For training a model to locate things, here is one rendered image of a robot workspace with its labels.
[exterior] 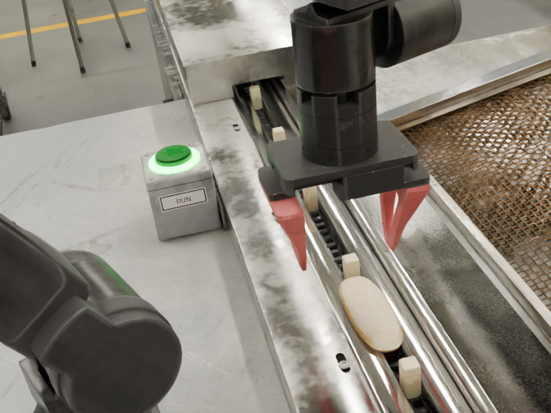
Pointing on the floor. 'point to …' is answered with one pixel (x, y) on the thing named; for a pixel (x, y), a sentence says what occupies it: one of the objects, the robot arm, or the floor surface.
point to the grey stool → (70, 30)
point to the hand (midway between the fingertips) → (346, 248)
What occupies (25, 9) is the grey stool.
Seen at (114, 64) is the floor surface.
